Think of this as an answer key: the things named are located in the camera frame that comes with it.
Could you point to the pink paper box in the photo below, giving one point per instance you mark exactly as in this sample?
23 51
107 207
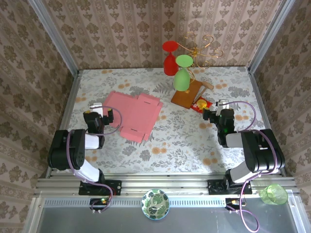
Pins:
136 114

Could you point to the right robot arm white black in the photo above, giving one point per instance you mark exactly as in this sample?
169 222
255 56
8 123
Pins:
262 155

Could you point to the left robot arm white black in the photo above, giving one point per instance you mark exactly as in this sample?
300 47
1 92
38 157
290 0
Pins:
77 155

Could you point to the red snack packet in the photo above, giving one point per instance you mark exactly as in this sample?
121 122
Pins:
201 104

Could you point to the brown wooden board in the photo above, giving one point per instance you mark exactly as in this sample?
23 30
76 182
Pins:
185 95

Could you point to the small wooden mallet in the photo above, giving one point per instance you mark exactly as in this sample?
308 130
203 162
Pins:
208 85

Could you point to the green wine glass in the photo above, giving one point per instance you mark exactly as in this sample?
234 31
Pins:
181 80

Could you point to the red wine glass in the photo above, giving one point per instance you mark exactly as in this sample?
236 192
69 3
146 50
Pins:
170 65

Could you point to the small black circuit board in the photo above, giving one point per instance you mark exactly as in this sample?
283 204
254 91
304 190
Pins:
97 202
229 202

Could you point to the green transparent cup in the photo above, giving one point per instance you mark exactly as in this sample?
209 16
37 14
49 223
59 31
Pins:
274 195

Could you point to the leaf pattern bowl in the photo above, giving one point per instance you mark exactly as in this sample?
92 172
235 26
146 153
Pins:
155 204

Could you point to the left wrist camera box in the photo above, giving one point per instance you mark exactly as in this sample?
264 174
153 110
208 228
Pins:
96 107

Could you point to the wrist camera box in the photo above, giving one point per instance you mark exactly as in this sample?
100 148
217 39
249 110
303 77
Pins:
222 104
96 107

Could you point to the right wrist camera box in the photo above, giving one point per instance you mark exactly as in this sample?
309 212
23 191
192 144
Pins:
222 104

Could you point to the aluminium table side rail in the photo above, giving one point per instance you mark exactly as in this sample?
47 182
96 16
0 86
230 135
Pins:
69 104
258 97

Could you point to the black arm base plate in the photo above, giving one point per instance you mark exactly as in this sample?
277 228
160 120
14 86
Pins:
116 188
213 188

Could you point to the aluminium front rail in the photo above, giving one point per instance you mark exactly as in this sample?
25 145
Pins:
165 184

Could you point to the aluminium frame post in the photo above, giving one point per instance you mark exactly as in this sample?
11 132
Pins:
54 36
269 36

